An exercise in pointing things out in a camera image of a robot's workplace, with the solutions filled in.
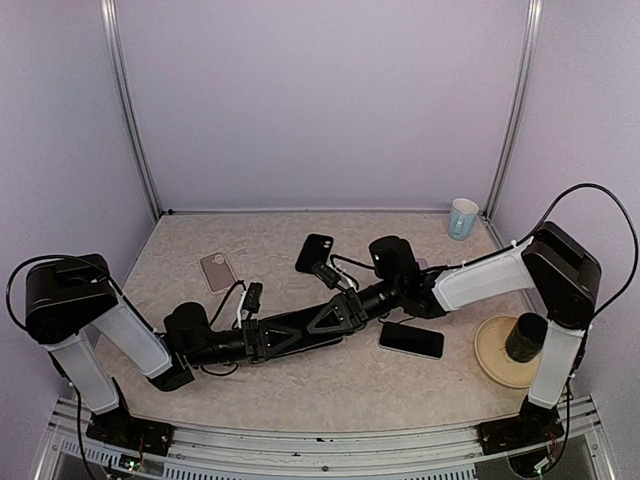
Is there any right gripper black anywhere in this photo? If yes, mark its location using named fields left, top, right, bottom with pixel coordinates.
left=307, top=276, right=404, bottom=334

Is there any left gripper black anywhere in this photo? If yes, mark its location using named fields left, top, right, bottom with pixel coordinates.
left=186, top=319, right=302, bottom=367

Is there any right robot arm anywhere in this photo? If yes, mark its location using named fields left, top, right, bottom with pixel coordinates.
left=307, top=221, right=602, bottom=444

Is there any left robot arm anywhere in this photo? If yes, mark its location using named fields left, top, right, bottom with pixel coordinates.
left=18, top=254, right=304, bottom=445

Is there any white-edged phone screen up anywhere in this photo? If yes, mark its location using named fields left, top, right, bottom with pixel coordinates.
left=378, top=322, right=444, bottom=359

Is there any pink phone case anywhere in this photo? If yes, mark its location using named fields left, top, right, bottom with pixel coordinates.
left=199, top=252, right=237, bottom=294

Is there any beige plate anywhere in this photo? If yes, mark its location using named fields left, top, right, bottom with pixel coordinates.
left=474, top=316, right=541, bottom=389

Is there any light blue mug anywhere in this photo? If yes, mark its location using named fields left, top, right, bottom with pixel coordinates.
left=448, top=198, right=479, bottom=241

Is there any dark green mug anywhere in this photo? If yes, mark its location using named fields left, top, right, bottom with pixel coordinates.
left=505, top=313, right=548, bottom=363

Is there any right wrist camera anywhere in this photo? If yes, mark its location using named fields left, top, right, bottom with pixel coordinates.
left=311, top=262, right=359, bottom=293

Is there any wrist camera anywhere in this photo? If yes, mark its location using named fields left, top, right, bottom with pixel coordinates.
left=311, top=262, right=359, bottom=293
left=234, top=282, right=263, bottom=328

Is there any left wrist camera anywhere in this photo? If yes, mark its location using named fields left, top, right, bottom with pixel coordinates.
left=234, top=282, right=263, bottom=328

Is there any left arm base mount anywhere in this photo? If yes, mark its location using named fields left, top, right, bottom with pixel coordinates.
left=86, top=379, right=174, bottom=457

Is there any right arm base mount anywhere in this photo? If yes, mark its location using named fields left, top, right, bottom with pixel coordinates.
left=476, top=398, right=565, bottom=455

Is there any right aluminium frame post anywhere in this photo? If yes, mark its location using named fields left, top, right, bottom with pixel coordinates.
left=484, top=0, right=544, bottom=222

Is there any aluminium frame post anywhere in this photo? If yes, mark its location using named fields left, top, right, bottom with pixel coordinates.
left=100, top=0, right=162, bottom=221
left=484, top=0, right=544, bottom=222

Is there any left aluminium frame post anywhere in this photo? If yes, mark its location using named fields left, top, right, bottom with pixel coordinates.
left=100, top=0, right=162, bottom=221

